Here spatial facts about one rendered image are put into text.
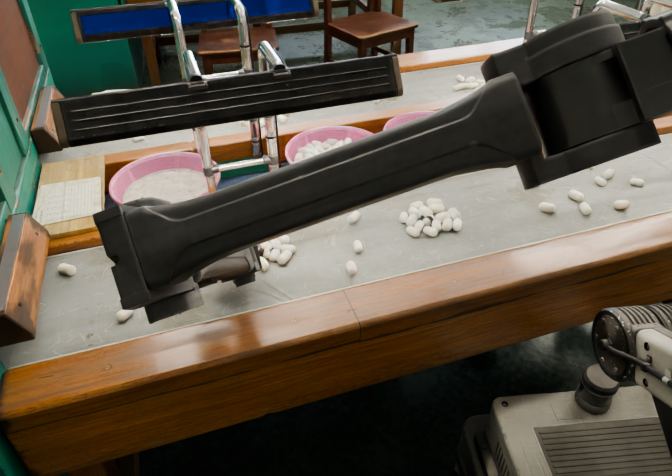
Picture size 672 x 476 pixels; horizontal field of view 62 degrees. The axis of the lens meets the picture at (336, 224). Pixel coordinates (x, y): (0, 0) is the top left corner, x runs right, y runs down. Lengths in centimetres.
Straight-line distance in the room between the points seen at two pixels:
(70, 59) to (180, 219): 348
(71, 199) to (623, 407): 129
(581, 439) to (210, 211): 100
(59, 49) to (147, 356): 304
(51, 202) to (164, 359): 58
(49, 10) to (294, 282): 296
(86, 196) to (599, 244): 113
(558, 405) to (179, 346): 79
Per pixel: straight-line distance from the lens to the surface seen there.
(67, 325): 114
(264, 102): 103
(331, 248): 118
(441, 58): 213
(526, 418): 127
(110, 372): 99
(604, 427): 131
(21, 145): 151
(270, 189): 41
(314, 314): 100
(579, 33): 43
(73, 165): 156
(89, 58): 386
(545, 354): 205
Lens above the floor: 148
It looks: 37 degrees down
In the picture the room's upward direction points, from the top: 1 degrees counter-clockwise
